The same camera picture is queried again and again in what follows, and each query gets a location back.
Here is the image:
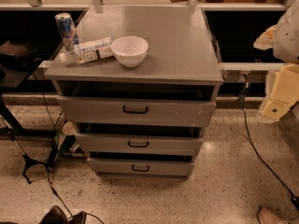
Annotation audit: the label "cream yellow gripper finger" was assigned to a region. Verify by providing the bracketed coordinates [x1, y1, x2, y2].
[257, 63, 299, 123]

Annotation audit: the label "grey top drawer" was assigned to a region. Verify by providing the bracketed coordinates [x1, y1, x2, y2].
[58, 81, 216, 127]

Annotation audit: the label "grey drawer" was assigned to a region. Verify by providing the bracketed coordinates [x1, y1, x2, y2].
[87, 152, 193, 177]
[76, 123, 202, 156]
[58, 81, 216, 127]

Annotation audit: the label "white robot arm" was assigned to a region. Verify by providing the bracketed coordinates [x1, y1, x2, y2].
[253, 3, 299, 123]

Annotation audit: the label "grey drawer cabinet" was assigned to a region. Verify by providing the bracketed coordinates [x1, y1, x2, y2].
[44, 5, 224, 179]

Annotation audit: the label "grey bottom drawer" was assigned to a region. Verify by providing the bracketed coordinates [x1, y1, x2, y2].
[87, 152, 193, 177]

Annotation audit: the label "grey middle drawer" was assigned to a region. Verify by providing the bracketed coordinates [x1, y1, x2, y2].
[76, 123, 202, 156]

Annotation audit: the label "beige shoe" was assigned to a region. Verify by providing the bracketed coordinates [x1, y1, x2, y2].
[258, 208, 291, 224]

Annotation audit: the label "white ceramic bowl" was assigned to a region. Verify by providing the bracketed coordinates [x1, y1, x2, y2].
[111, 36, 149, 67]

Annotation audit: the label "white milk carton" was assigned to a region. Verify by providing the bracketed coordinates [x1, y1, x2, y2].
[59, 37, 114, 64]

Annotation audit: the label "green bottle in rack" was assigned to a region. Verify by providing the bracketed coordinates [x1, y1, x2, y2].
[54, 121, 78, 154]

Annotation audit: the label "blue energy drink can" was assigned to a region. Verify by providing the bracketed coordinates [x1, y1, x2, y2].
[55, 13, 78, 51]

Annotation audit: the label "black shoes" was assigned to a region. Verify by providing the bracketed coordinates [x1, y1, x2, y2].
[38, 205, 87, 224]

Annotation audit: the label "black tripod stand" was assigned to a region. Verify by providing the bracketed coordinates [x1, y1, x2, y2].
[0, 115, 50, 185]

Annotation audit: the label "black chair left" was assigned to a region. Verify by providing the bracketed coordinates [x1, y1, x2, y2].
[0, 40, 43, 135]

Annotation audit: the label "black floor cable right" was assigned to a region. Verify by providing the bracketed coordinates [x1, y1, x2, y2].
[237, 73, 299, 212]

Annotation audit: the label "black floor cable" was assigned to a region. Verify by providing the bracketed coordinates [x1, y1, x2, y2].
[32, 75, 106, 224]
[237, 73, 299, 212]

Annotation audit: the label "black floor cable left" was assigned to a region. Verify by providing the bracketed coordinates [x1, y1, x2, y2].
[32, 75, 106, 224]

